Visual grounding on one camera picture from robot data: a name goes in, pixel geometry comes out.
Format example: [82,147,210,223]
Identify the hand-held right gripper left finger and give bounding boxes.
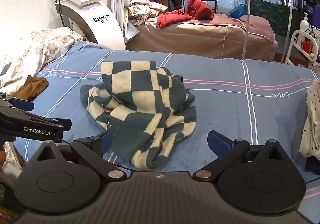
[30,130,128,181]

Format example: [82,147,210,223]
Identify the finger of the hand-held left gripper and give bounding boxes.
[0,93,35,112]

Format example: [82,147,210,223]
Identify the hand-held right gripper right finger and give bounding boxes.
[192,130,284,180]

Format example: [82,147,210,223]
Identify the teal cream checkered sweater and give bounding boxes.
[80,60,197,171]

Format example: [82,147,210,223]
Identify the brown cloth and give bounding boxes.
[11,75,49,101]

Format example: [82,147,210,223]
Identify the blue plaid bed sheet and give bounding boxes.
[15,41,320,217]

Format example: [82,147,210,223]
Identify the floral quilt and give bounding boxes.
[0,26,84,89]

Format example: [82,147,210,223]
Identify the white polka dot cloth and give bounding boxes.
[299,80,320,162]

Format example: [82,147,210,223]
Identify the brown covered massage bed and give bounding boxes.
[125,13,279,61]

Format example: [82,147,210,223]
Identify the white beauty machine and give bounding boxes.
[52,0,127,51]

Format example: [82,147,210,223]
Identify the white trolley cart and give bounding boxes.
[282,29,320,69]

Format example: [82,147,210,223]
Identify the blue bag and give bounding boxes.
[229,3,250,18]

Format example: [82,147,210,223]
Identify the red padded jacket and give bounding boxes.
[157,0,214,29]

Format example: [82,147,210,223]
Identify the beige crumpled blanket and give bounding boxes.
[127,0,168,26]

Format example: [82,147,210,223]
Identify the green camouflage cloth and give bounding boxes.
[250,0,320,37]

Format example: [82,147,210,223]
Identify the white pump bottle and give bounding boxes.
[299,12,312,42]

